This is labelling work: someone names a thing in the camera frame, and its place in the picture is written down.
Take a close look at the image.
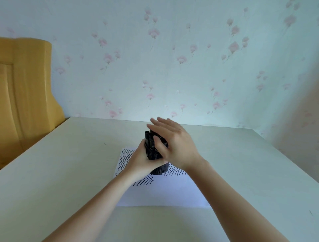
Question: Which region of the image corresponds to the person's right hand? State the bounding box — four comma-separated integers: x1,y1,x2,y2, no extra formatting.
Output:
146,116,209,172

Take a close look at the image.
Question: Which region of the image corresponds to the person's right forearm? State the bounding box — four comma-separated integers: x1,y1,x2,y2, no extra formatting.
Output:
186,159,291,242

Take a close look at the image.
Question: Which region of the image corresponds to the bundle of black pens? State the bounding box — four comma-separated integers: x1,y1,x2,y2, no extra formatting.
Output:
144,130,169,160

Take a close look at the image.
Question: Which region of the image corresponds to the person's left forearm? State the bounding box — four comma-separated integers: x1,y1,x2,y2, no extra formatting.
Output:
42,173,137,242

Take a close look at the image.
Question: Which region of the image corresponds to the yellow wooden headboard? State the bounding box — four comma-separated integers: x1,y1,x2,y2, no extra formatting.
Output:
0,37,66,170

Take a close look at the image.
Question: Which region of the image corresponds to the black mesh pen holder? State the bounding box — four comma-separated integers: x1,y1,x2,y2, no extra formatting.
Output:
149,162,170,176

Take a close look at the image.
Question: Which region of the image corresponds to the white zigzag print paper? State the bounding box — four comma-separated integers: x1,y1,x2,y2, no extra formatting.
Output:
113,148,211,208

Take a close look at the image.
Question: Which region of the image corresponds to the person's left hand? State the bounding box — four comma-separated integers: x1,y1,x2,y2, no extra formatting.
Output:
119,139,169,185

